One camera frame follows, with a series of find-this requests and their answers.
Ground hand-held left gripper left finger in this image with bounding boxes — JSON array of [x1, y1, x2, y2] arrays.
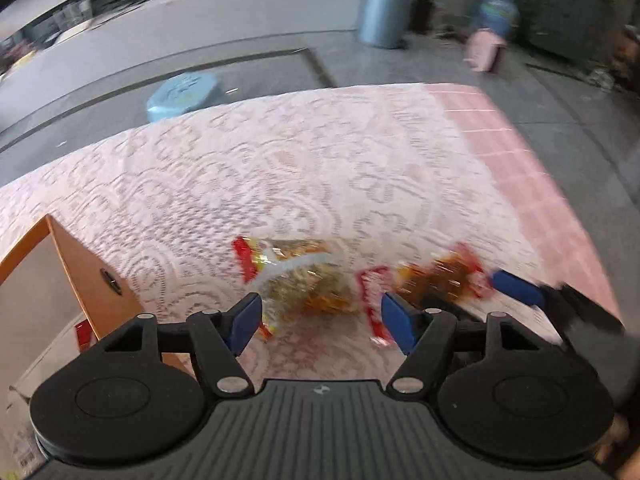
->
[[79, 293, 263, 398]]

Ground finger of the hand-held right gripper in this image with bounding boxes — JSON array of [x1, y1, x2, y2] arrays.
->
[[491, 269, 627, 337]]

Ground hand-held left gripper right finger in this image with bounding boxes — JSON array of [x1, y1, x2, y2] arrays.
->
[[380, 292, 567, 397]]

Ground pink stool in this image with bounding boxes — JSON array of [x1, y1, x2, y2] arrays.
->
[[464, 30, 507, 74]]

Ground golden noodle snack packet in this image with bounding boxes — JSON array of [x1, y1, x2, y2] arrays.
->
[[233, 235, 357, 342]]

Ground blue water jug with pump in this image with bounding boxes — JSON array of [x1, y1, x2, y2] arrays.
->
[[479, 0, 520, 37]]

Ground grey metal trash can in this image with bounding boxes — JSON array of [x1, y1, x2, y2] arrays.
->
[[356, 0, 417, 51]]

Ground light blue plastic stool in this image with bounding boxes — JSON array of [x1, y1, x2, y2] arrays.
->
[[146, 72, 224, 124]]

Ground pink checked tablecloth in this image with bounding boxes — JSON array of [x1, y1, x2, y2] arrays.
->
[[424, 83, 627, 332]]

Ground orange cardboard box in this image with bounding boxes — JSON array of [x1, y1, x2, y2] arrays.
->
[[0, 214, 147, 480]]

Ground brown snack packet red ends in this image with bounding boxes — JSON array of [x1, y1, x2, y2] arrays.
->
[[396, 244, 494, 307]]

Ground white marble television cabinet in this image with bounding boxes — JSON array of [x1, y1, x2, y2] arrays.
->
[[0, 0, 381, 133]]

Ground red and white snack packet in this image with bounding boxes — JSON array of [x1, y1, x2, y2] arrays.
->
[[356, 267, 397, 349]]

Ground grey side cabinet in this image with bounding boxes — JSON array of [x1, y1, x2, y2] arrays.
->
[[529, 0, 620, 65]]

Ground pink lace tablecloth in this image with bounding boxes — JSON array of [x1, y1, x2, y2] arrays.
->
[[0, 83, 551, 397]]

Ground small red snack packet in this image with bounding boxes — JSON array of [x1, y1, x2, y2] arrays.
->
[[75, 322, 99, 352]]

